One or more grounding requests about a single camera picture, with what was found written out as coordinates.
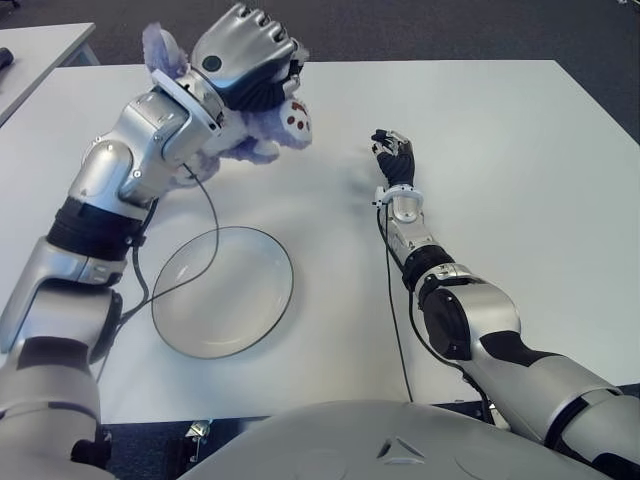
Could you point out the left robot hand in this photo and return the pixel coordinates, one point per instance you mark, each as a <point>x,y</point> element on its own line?
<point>245,55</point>

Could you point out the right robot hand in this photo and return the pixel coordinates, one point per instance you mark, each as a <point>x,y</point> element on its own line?
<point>400,165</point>

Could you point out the purple plush bunny doll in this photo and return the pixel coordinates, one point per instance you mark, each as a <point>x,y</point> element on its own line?
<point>265,135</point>

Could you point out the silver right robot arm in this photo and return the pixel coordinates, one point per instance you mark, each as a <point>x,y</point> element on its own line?
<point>490,310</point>

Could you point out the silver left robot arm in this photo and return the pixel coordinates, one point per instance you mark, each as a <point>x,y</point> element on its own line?
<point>100,175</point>

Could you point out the white plate with dark rim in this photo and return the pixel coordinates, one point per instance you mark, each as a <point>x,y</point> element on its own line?
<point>220,300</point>

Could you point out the white side table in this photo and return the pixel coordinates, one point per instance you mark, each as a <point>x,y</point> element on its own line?
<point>35,52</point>

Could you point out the small black object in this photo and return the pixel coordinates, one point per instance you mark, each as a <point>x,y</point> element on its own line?
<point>4,57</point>

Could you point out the grey robot torso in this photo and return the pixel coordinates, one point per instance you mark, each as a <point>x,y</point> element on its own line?
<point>350,440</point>

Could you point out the white furniture edge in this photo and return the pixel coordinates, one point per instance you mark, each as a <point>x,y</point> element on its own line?
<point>629,1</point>

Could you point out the metal table caster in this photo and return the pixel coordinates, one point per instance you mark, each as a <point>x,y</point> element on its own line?
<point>199,432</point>

